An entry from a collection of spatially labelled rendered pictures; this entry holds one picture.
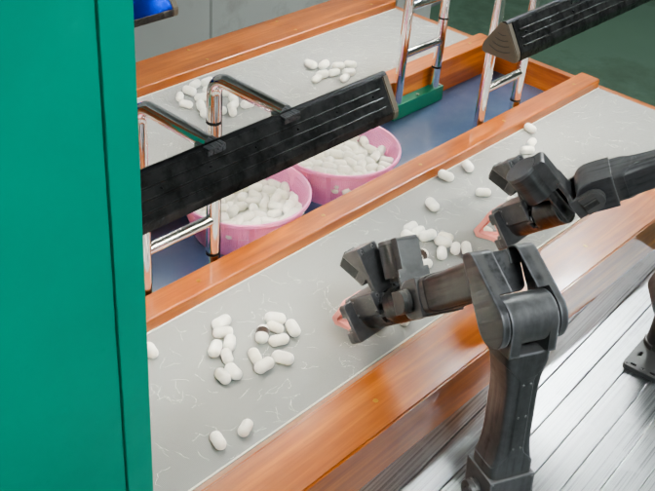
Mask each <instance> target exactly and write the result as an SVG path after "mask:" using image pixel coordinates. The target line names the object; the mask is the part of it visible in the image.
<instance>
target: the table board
mask: <svg viewBox="0 0 655 491"><path fill-rule="evenodd" d="M413 15H414V16H415V17H418V18H420V19H424V20H426V21H429V22H431V23H434V24H436V25H438V22H436V21H434V20H431V19H427V18H425V17H422V16H419V15H417V14H415V13H413ZM447 29H449V30H451V31H454V32H457V33H459V34H462V35H464V36H467V37H472V35H470V34H467V33H465V32H462V31H460V30H457V29H454V28H452V27H449V26H448V27H447ZM517 65H518V63H517V62H516V63H511V62H509V61H507V60H505V59H502V58H500V57H496V59H495V63H494V68H493V70H494V71H497V72H499V73H501V74H504V75H507V74H509V73H511V72H513V71H515V70H517ZM574 76H575V75H572V74H569V73H567V72H564V71H562V70H559V69H557V68H554V67H552V66H550V65H547V64H545V63H542V62H540V61H537V60H535V59H532V58H530V59H529V60H528V64H527V68H526V73H525V78H524V82H525V83H526V84H527V85H530V86H532V87H535V88H537V89H540V90H542V91H547V90H549V89H551V88H553V87H554V86H556V85H558V84H560V83H562V82H564V81H566V80H568V79H570V78H572V77H574ZM598 88H600V89H602V90H604V91H607V92H609V93H612V94H616V95H618V96H620V97H623V98H625V99H628V100H630V101H633V102H635V103H638V104H640V105H643V106H646V107H648V108H651V109H653V110H655V106H652V105H650V104H647V103H644V102H642V101H639V100H637V99H634V98H632V97H629V96H626V95H624V94H620V93H617V92H615V91H612V90H609V89H608V88H605V87H603V86H600V85H598Z"/></svg>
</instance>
